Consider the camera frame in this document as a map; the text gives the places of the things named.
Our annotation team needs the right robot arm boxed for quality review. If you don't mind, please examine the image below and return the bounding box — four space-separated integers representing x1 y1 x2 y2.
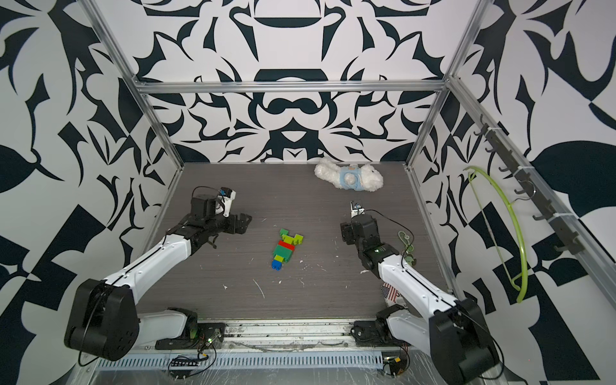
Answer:
340 214 505 384

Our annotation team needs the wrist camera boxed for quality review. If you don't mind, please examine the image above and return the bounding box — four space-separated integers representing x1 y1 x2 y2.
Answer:
216 187 237 218
351 201 365 218

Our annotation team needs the black connector box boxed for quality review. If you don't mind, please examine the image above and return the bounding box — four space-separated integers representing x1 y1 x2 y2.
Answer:
382 356 408 378
167 355 201 371

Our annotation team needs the lime square lego brick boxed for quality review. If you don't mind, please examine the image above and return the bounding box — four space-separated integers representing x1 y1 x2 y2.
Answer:
292 234 303 245

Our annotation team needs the green plastic hanger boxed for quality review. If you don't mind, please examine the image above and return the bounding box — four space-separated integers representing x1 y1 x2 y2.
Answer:
465 165 529 303

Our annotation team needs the dark green long lego brick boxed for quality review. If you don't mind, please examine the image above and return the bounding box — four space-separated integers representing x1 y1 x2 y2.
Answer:
273 245 293 261

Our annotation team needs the black connector box right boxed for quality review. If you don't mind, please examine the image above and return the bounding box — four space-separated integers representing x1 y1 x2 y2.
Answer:
382 356 408 378

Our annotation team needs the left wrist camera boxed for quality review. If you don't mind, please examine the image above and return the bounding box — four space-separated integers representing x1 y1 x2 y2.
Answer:
216 187 237 218

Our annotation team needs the black wall hook rack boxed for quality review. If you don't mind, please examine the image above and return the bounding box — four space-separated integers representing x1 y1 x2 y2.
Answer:
475 115 586 255

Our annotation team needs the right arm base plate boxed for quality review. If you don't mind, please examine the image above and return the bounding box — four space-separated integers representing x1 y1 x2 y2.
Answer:
351 319 407 347

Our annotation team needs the white plush toy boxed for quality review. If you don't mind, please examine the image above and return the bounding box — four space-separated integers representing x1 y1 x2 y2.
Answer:
314 158 384 192

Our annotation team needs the lime long lego brick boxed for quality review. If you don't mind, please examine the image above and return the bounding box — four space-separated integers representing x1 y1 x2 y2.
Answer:
281 234 296 245

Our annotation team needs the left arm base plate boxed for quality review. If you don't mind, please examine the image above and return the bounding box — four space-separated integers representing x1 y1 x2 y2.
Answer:
155 322 227 351

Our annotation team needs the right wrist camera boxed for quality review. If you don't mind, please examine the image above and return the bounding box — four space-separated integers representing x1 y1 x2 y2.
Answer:
351 201 365 218

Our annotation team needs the black connector box left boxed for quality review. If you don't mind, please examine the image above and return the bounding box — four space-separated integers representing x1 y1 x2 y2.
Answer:
167 355 201 371

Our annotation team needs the camouflage keychain figure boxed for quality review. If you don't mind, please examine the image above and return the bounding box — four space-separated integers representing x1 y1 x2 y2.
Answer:
404 255 416 266

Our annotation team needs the american flag item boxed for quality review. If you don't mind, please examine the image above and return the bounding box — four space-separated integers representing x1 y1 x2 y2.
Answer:
381 283 399 306

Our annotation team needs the red lego brick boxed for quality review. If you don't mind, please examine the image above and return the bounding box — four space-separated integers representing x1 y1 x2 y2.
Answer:
278 241 295 251

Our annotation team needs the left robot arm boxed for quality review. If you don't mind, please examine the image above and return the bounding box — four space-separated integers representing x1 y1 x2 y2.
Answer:
64 188 252 361

